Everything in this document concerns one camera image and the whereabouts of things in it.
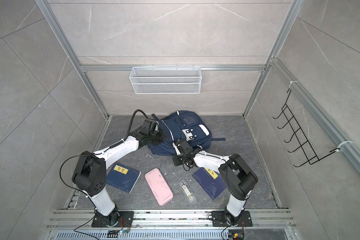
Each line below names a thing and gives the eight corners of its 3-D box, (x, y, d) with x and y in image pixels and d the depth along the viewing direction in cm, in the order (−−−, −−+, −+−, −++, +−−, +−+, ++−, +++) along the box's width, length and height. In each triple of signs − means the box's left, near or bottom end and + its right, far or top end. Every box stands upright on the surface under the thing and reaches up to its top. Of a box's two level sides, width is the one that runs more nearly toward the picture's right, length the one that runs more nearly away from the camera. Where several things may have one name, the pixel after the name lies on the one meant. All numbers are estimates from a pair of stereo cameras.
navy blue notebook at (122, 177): (102, 182, 87) (100, 181, 86) (115, 163, 95) (113, 162, 93) (130, 193, 83) (129, 192, 82) (141, 173, 91) (140, 171, 89)
